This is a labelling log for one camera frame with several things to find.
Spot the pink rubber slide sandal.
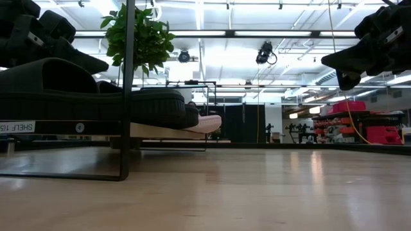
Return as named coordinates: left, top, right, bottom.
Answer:
left=181, top=114, right=223, bottom=135

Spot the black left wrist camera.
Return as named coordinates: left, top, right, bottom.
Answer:
left=37, top=9, right=77, bottom=44

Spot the white shelf label sticker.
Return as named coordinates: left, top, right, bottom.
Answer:
left=0, top=120, right=36, bottom=134

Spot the black ceiling light rail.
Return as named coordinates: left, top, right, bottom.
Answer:
left=74, top=29, right=359, bottom=40

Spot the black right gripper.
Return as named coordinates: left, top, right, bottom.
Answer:
left=320, top=0, right=411, bottom=91

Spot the light wooden shelf board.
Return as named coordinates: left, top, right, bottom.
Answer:
left=130, top=123, right=206, bottom=141

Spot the black partition panel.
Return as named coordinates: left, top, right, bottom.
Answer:
left=224, top=104, right=267, bottom=144

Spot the green leafy potted tree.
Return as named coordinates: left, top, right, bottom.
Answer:
left=100, top=3, right=177, bottom=78

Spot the black background robot rig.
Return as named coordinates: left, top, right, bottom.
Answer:
left=284, top=123, right=311, bottom=144

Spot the yellow hanging cable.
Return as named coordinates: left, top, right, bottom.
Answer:
left=327, top=0, right=374, bottom=145

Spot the black ceiling spotlight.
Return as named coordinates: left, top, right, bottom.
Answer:
left=255, top=40, right=278, bottom=65
left=178, top=49, right=191, bottom=64

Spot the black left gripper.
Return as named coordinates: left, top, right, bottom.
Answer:
left=0, top=0, right=110, bottom=76

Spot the black storage rack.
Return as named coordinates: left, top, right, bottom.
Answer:
left=313, top=110, right=407, bottom=145

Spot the black metal shelf frame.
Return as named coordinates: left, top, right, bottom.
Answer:
left=0, top=0, right=136, bottom=182

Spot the red storage bin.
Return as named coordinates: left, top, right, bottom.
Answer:
left=365, top=125, right=403, bottom=145
left=332, top=101, right=367, bottom=113

